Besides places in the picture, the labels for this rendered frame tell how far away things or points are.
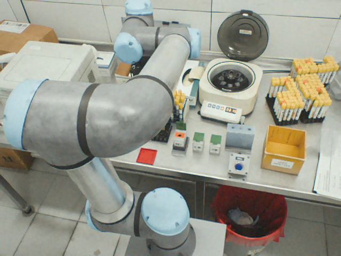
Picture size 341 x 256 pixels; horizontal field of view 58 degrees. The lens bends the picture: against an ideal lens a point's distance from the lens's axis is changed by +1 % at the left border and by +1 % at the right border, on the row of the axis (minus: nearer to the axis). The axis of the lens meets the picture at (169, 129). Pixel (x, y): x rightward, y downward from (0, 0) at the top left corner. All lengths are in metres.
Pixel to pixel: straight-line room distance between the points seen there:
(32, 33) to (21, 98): 1.21
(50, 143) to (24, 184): 1.97
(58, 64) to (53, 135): 0.76
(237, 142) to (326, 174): 0.32
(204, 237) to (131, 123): 0.63
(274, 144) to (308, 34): 0.53
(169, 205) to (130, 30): 0.45
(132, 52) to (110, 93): 0.36
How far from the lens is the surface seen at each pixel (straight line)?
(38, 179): 2.43
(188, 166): 1.17
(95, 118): 0.44
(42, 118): 0.48
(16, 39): 1.70
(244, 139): 1.18
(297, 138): 1.24
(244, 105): 1.28
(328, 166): 1.25
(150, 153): 1.22
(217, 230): 1.01
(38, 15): 1.84
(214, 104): 1.30
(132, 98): 0.45
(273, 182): 1.17
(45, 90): 0.49
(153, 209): 0.79
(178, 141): 1.16
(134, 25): 0.84
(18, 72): 1.25
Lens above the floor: 1.86
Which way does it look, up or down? 50 degrees down
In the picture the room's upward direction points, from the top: 6 degrees counter-clockwise
